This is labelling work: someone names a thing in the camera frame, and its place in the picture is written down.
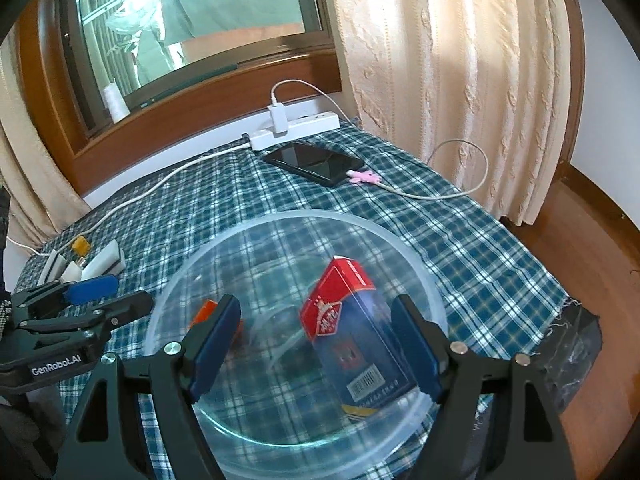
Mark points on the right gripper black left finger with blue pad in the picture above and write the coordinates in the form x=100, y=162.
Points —
x=106, y=440

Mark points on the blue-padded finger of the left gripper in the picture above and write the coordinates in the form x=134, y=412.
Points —
x=68, y=293

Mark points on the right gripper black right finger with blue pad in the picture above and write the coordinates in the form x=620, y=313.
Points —
x=525, y=438

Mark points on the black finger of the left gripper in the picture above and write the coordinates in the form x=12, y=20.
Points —
x=117, y=312

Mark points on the white sponge with black stripe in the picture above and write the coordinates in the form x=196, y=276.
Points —
x=109, y=261

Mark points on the yellow toy brick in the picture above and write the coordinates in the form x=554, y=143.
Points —
x=80, y=246

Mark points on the red blue card box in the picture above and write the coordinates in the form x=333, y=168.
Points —
x=347, y=321

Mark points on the grey tape roll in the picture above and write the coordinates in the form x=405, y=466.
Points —
x=72, y=273

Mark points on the large white sponge block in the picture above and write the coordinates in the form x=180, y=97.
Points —
x=53, y=268

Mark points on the beige curtain left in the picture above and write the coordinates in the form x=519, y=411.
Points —
x=43, y=203

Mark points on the beige curtain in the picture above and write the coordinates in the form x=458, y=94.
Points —
x=43, y=203
x=477, y=89

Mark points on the blue plaid tablecloth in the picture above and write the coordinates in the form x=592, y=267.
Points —
x=498, y=298

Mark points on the clear plastic bowl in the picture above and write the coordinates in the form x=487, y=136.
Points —
x=272, y=412

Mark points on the white cup on sill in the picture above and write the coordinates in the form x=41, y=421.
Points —
x=115, y=102

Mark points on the black smartphone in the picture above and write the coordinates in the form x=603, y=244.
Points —
x=319, y=165

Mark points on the white charger plug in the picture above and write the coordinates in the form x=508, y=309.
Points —
x=278, y=117

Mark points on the white power strip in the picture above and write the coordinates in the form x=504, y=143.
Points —
x=297, y=129

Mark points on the beige curtain right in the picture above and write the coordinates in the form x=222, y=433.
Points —
x=477, y=89

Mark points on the wooden window frame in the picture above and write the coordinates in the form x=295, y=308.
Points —
x=83, y=142

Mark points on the pink cable protector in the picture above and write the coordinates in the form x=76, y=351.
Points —
x=365, y=177

